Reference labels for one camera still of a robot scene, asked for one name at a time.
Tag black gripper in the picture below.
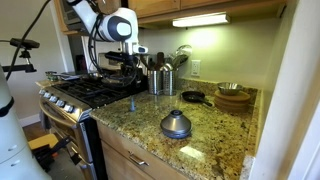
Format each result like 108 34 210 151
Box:
121 54 140 91

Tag blue hub processor blade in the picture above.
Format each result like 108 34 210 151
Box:
129 95 137 113

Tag small steel bowl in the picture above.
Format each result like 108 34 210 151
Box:
217 81 244 97

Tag wooden bowl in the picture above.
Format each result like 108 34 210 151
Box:
213 89 252 104

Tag perforated steel utensil holder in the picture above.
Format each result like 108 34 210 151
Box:
147 69 164 96
162 69 177 97

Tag dark wooden spatula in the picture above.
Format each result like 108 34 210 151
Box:
156 51 165 72

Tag stainless gas stove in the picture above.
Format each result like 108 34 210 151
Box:
35 52 149 180

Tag dark serving spoon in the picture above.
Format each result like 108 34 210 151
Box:
171 53 190 72

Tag silver pot lid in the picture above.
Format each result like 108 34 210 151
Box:
159 109 193 140

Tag steel ladle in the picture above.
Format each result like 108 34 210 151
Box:
174 44 193 59

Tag black cast iron skillet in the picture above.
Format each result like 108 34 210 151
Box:
180 90 214 108

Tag small glass jar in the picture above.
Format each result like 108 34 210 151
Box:
44 70 60 82

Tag wooden upper cabinet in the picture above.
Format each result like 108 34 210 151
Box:
53 0 288 36

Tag wooden cabinet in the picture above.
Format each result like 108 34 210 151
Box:
53 0 288 36
96 121 191 180

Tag wooden lower cabinet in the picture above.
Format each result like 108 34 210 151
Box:
96 121 191 180

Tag under cabinet light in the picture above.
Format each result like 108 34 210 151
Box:
172 12 231 28

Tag round wooden board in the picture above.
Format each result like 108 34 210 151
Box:
214 99 251 114

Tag yellow box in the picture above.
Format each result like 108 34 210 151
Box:
27 133 60 151

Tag black stand base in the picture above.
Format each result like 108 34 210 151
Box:
33 135 83 171

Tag steel pan brown handle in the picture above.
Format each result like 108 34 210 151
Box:
100 77 130 89

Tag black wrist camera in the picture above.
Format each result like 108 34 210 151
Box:
104 50 132 63

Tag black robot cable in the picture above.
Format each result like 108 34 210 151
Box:
87 13 141 88

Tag white wall outlet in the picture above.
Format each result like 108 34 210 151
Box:
190 59 202 78

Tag metal drawer handle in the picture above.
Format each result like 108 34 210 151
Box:
128 151 150 168

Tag black camera on tripod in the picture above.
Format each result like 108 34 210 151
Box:
0 37 41 74

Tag black camera cable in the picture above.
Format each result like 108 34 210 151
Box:
4 0 52 81

